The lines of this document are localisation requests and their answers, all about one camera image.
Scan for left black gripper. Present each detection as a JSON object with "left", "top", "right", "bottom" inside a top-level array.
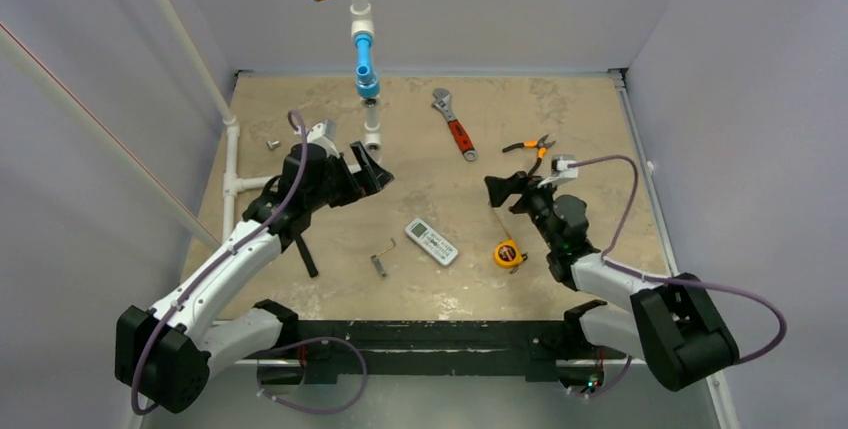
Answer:
[{"left": 306, "top": 142, "right": 390, "bottom": 212}]

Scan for white remote control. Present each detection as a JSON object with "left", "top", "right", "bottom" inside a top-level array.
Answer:
[{"left": 405, "top": 218, "right": 459, "bottom": 267}]

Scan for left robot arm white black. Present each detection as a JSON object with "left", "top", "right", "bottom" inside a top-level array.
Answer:
[{"left": 115, "top": 142, "right": 394, "bottom": 415}]

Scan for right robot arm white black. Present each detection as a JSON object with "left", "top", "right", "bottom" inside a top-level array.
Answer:
[{"left": 484, "top": 171, "right": 741, "bottom": 391}]

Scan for yellow tape measure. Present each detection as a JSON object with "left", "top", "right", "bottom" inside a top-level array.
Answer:
[{"left": 492, "top": 209, "right": 528, "bottom": 274}]

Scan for silver hex key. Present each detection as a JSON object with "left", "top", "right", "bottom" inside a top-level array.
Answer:
[{"left": 370, "top": 237, "right": 398, "bottom": 280}]

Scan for white pvc pipe assembly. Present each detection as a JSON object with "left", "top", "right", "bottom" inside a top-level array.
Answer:
[{"left": 222, "top": 0, "right": 382, "bottom": 239}]

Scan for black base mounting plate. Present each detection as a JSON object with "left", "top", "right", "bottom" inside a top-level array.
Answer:
[{"left": 246, "top": 320, "right": 597, "bottom": 384}]

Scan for orange handled pliers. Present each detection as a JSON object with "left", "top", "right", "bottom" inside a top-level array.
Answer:
[{"left": 501, "top": 134, "right": 556, "bottom": 176}]

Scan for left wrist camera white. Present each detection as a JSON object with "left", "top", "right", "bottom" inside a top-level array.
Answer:
[{"left": 307, "top": 119, "right": 340, "bottom": 159}]

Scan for red handled adjustable wrench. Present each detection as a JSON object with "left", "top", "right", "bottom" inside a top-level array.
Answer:
[{"left": 431, "top": 88, "right": 478, "bottom": 162}]

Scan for black handled hammer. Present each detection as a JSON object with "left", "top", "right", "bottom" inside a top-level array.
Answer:
[{"left": 294, "top": 235, "right": 319, "bottom": 279}]

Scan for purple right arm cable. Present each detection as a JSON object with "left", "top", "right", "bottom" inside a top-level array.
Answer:
[{"left": 568, "top": 154, "right": 790, "bottom": 399}]

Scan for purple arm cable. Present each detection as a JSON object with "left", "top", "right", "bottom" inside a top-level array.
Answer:
[
  {"left": 130, "top": 110, "right": 368, "bottom": 417},
  {"left": 568, "top": 154, "right": 790, "bottom": 399}
]

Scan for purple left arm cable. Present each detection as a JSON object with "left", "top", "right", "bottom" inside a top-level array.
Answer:
[{"left": 130, "top": 110, "right": 368, "bottom": 417}]

